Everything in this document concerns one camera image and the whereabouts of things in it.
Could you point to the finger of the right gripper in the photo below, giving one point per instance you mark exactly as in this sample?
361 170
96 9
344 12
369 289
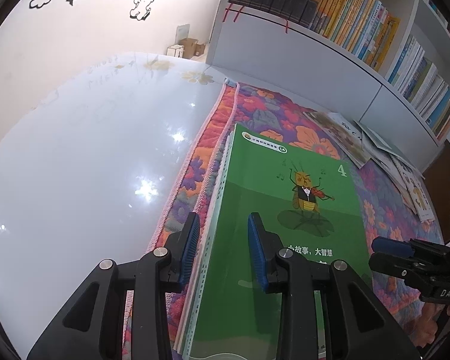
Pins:
393 266
406 253

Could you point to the brown wooden cabinet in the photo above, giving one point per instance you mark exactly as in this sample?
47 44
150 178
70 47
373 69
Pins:
437 179

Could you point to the cardboard boxes on floor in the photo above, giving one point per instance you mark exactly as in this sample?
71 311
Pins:
185 47

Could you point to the white bookshelf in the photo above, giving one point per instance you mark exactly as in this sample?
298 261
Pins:
258 48

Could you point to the person right hand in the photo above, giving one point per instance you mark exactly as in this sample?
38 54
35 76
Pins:
432 332

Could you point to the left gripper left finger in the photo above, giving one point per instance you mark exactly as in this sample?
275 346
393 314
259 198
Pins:
90 323

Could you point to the floral quilted mat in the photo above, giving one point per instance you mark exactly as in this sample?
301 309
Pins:
307 190

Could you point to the yellow orange book row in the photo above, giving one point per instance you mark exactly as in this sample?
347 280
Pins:
365 28

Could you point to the white bucket classics book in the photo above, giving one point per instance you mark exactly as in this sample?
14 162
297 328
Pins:
408 185

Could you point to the olive green history book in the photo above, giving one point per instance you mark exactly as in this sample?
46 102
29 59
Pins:
348 142

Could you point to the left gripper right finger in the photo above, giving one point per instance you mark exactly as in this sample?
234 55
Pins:
356 324

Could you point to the white calligraphy book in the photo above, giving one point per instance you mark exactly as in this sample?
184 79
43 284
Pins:
347 125

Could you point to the teal green cover book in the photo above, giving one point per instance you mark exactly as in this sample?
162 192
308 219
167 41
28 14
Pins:
380 142

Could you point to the leaning books right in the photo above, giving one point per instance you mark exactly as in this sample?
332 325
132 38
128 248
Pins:
436 113

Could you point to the mixed upright book row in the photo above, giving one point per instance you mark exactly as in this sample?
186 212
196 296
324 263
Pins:
417 79

